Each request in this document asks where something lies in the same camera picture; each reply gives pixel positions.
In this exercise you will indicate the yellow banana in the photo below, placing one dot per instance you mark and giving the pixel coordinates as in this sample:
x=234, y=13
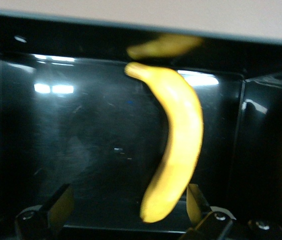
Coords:
x=180, y=130

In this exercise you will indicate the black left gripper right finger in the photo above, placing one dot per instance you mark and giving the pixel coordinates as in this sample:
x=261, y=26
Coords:
x=205, y=220

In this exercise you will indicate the black plastic box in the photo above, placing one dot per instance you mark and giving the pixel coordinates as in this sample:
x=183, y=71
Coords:
x=81, y=137

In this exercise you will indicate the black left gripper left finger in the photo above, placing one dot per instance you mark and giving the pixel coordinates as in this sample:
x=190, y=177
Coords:
x=56, y=215

